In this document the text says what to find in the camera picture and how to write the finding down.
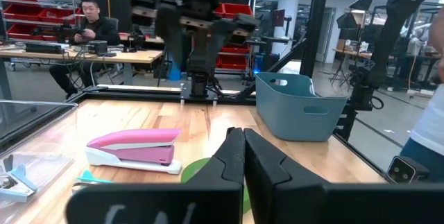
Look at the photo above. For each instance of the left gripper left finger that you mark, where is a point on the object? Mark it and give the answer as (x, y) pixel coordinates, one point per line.
(230, 161)

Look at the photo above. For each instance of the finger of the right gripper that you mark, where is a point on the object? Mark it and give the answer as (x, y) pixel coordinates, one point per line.
(247, 30)
(142, 2)

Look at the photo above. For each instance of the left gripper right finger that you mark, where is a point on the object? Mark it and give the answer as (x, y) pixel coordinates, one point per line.
(277, 189)

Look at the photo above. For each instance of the green masking tape roll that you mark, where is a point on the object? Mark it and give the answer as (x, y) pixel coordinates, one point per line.
(195, 172)

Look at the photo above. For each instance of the pink white stapler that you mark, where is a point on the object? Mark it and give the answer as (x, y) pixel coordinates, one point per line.
(138, 137)

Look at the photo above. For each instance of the teal staple remover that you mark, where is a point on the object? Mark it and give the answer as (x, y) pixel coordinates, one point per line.
(86, 177)

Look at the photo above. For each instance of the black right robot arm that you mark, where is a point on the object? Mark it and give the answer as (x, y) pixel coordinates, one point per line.
(201, 75)

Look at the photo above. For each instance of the wooden desk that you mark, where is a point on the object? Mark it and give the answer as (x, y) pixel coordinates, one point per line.
(138, 57)

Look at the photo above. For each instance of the person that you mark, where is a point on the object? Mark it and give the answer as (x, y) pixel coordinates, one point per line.
(100, 30)
(430, 130)

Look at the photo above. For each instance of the black equipment box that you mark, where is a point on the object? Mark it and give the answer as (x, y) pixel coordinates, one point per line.
(45, 48)
(98, 47)

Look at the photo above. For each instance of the dark blue plastic bin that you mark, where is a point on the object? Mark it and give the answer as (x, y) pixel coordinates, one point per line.
(295, 120)

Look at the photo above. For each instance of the black studio softbox light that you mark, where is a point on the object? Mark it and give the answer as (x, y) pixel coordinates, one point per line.
(362, 2)

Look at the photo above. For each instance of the black articulated stand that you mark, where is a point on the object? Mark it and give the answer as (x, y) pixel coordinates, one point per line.
(385, 36)

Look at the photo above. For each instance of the clear plastic bin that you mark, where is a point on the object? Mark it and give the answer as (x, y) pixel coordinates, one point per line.
(45, 123)

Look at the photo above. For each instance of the small silver-faced camera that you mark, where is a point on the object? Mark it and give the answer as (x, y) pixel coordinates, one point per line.
(399, 172)

